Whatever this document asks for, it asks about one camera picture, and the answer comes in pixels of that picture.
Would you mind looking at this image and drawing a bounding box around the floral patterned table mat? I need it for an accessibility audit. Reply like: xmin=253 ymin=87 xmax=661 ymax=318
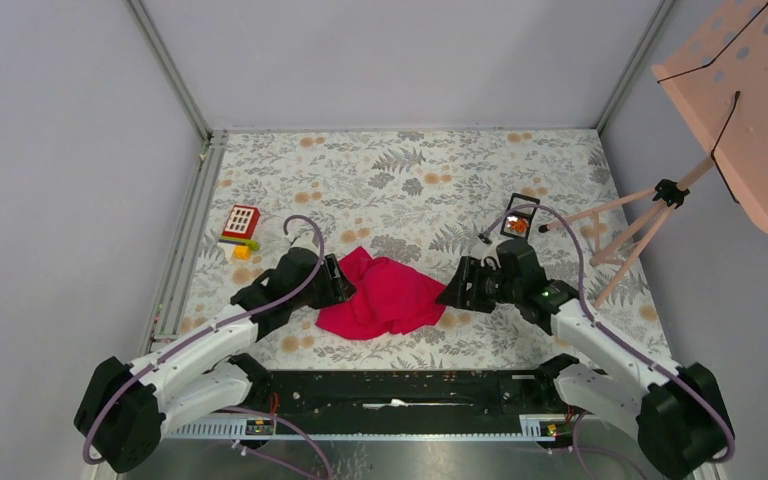
xmin=170 ymin=129 xmax=670 ymax=372

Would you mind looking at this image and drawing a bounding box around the black brooch box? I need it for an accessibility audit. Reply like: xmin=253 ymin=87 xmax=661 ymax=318
xmin=499 ymin=193 xmax=541 ymax=239

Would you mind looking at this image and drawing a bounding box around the red t-shirt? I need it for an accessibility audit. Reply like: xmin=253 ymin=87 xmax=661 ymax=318
xmin=316 ymin=247 xmax=445 ymax=340

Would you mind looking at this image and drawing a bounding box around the orange glitter brooch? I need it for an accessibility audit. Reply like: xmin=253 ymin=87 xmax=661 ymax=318
xmin=508 ymin=217 xmax=530 ymax=234

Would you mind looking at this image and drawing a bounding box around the pink perforated music stand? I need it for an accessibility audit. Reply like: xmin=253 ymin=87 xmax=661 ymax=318
xmin=565 ymin=1 xmax=768 ymax=305

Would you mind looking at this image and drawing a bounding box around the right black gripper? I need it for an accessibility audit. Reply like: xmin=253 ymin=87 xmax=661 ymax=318
xmin=434 ymin=255 xmax=522 ymax=314

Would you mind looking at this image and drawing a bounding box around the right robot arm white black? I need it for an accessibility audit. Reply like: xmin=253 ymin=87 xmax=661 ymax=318
xmin=436 ymin=239 xmax=735 ymax=479

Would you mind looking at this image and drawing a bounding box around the silver slotted cable duct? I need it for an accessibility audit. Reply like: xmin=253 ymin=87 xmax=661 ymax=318
xmin=167 ymin=409 xmax=557 ymax=442

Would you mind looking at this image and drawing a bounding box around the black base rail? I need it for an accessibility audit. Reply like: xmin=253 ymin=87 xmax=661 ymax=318
xmin=235 ymin=354 xmax=579 ymax=426

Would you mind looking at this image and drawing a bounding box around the red toy block house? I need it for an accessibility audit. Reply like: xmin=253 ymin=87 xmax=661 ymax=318
xmin=217 ymin=204 xmax=261 ymax=261

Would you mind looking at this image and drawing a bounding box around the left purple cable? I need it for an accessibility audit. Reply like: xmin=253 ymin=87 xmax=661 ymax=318
xmin=82 ymin=214 xmax=327 ymax=466

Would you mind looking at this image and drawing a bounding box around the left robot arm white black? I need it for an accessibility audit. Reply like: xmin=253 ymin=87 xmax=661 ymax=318
xmin=73 ymin=247 xmax=356 ymax=473

